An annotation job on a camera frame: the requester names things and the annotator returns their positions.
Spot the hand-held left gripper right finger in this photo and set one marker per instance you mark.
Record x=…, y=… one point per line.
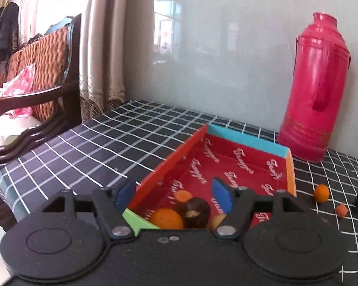
x=223, y=195

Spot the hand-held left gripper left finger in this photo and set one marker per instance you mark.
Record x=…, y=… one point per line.
x=125, y=193

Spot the pale orange fruit piece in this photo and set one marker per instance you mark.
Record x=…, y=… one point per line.
x=218, y=220

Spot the dark brown plum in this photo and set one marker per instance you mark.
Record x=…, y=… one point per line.
x=198, y=210

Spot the colourful cardboard box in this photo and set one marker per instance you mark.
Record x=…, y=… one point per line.
x=241, y=166

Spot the large orange tangerine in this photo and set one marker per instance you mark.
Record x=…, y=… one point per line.
x=166, y=219

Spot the black checked tablecloth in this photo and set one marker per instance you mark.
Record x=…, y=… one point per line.
x=92, y=143

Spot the small orange kumquat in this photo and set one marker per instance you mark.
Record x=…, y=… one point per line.
x=321, y=192

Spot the red thermos flask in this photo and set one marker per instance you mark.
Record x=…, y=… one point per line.
x=304, y=125

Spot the dark wooden woven-back chair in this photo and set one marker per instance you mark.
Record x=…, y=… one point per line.
x=71, y=65

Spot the pink plastic bag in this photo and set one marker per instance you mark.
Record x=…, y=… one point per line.
x=21, y=80

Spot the beige curtain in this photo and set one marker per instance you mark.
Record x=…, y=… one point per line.
x=107, y=35

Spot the hanging dark jackets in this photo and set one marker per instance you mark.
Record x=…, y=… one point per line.
x=6, y=29

